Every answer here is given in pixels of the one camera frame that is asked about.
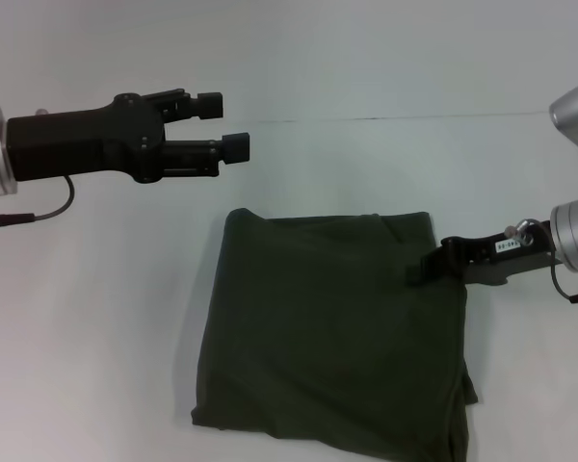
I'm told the dark green shirt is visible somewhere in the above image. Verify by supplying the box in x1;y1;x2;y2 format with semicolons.
191;207;481;462

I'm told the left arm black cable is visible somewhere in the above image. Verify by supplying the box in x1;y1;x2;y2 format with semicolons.
0;175;76;237

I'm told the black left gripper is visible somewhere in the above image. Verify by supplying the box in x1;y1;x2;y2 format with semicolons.
5;89;251;186

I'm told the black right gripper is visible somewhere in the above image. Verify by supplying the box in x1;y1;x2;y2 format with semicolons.
407;219;560;286

